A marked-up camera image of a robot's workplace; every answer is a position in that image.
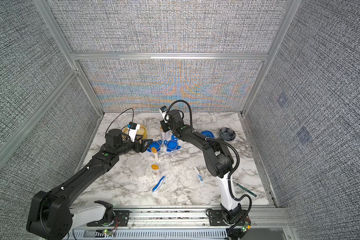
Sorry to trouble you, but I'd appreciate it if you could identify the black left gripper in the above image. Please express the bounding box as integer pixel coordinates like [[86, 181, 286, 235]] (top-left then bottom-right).
[[116, 134, 153, 157]]

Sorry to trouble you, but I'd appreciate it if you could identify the blue lid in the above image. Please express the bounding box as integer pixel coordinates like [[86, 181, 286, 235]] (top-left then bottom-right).
[[201, 131, 215, 139], [147, 140, 163, 152], [164, 135, 181, 152]]

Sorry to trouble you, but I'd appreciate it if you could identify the toothpaste tube vertical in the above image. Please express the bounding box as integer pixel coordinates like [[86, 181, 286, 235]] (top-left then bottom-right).
[[194, 167, 204, 184]]

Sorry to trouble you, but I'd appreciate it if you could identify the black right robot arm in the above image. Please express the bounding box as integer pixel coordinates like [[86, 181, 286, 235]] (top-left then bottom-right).
[[160, 100, 252, 226]]

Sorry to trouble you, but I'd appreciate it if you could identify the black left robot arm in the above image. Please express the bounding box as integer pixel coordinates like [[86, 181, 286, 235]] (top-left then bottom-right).
[[26, 129, 153, 240]]

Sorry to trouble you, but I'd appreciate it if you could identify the orange cap bottle lying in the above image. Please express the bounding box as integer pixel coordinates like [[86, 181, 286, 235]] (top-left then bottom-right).
[[151, 147, 159, 162]]

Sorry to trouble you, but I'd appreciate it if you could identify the clear cup front left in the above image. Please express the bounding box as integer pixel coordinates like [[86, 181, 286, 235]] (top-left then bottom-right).
[[127, 155, 145, 177]]

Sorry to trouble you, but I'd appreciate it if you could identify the yellow steamer basket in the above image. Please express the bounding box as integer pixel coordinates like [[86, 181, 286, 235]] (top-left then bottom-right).
[[122, 125, 148, 139]]

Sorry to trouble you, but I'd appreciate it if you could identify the orange cap bottle front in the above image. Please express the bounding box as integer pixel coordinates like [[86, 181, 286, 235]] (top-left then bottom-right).
[[151, 164, 161, 178]]

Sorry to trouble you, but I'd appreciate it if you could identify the blue toothbrush left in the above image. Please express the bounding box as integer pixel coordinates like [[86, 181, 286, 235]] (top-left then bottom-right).
[[152, 176, 166, 193]]

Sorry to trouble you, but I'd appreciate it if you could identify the grey bowl with stones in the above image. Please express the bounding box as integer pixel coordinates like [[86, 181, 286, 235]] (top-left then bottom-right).
[[219, 128, 236, 141]]

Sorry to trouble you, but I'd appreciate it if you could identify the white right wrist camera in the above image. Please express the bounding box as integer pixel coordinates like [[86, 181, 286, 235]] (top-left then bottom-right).
[[160, 106, 169, 123]]

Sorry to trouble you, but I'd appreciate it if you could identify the aluminium front rail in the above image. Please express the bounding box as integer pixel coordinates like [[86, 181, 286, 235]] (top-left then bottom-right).
[[43, 207, 295, 231]]

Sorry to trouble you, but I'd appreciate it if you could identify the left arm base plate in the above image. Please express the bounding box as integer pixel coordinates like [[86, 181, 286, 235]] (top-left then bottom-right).
[[87, 210, 130, 228]]

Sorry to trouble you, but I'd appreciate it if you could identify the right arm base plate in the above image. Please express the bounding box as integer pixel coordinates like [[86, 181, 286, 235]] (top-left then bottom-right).
[[206, 209, 251, 227]]

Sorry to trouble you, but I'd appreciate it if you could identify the green handled fork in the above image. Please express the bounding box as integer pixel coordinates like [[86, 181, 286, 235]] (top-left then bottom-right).
[[234, 182, 257, 197]]

